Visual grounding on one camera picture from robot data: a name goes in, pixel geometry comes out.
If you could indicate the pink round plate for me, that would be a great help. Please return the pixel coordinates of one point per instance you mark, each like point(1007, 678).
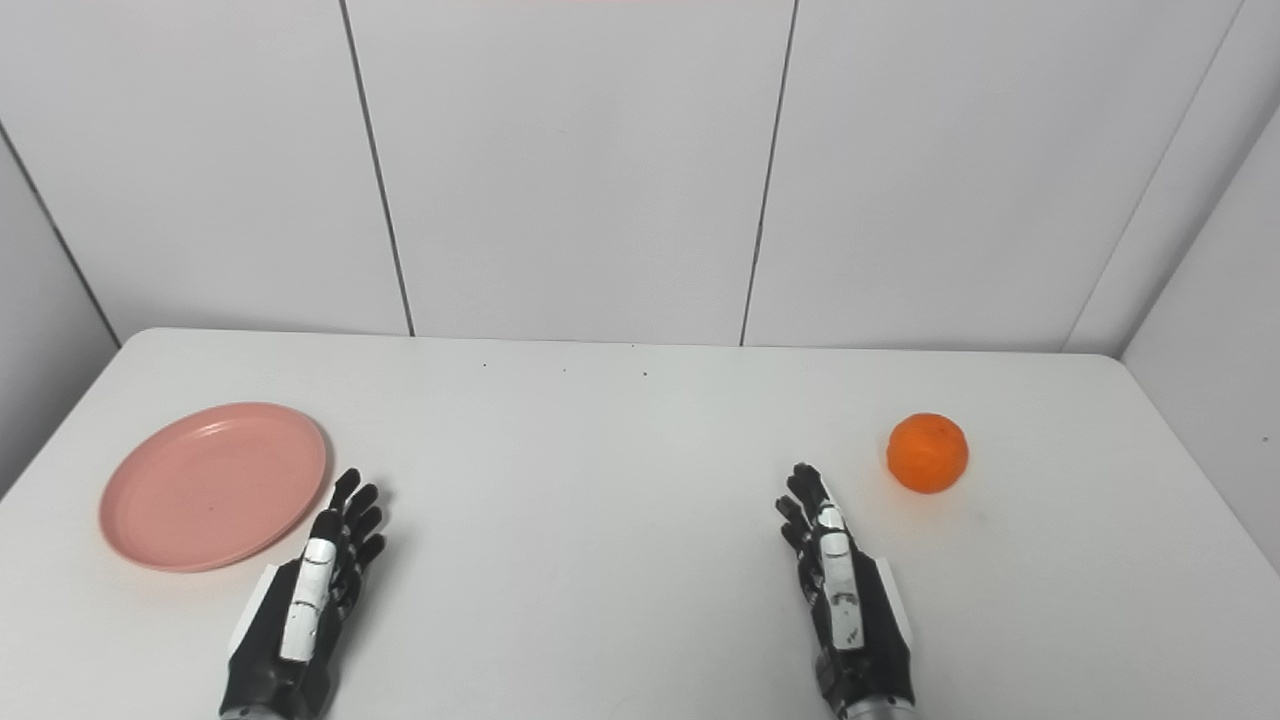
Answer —
point(213, 486)

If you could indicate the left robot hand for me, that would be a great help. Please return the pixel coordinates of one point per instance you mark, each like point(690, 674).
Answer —
point(306, 600)

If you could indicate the orange fruit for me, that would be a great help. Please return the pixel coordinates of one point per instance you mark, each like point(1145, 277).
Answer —
point(927, 453)

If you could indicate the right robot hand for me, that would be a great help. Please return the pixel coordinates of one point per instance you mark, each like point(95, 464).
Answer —
point(845, 600)

